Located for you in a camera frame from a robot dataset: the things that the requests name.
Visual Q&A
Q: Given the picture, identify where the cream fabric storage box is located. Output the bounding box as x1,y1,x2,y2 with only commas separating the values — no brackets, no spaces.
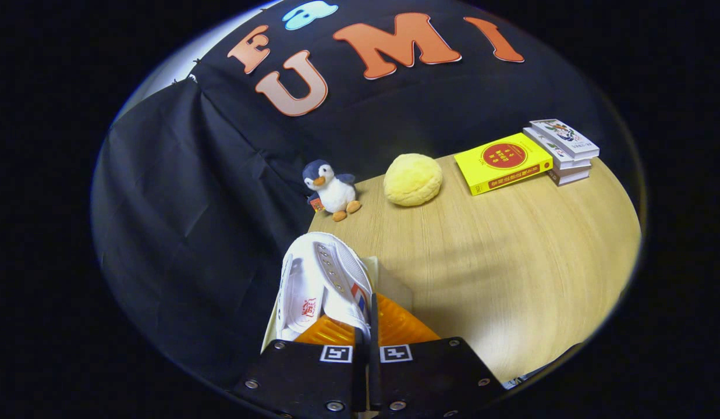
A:
260,255,414,353

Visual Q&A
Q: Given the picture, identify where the white illustrated cover book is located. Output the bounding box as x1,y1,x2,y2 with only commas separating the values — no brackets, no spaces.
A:
530,119,600,160

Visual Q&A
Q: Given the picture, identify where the penguin plush toy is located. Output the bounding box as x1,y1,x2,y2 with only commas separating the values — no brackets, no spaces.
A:
302,159,362,223

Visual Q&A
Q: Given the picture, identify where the yellow book with red circle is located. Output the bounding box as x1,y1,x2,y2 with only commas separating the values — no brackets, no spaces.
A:
453,132,554,196

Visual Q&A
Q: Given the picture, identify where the yellow round plush cushion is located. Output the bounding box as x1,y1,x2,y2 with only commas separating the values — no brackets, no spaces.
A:
383,153,444,207

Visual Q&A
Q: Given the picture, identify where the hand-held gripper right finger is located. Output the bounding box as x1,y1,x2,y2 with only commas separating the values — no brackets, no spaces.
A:
368,293,506,418

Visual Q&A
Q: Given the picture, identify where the white canvas shoe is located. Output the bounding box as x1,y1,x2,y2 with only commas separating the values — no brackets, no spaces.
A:
275,232,375,343

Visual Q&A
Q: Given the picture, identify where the white paperback book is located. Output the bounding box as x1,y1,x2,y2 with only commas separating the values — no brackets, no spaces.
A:
523,127,593,171

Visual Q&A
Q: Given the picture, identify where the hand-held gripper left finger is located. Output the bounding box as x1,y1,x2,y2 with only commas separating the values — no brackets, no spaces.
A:
232,314,369,419

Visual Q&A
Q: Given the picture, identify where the black backdrop cloth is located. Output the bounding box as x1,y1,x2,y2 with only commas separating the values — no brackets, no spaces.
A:
92,0,634,390

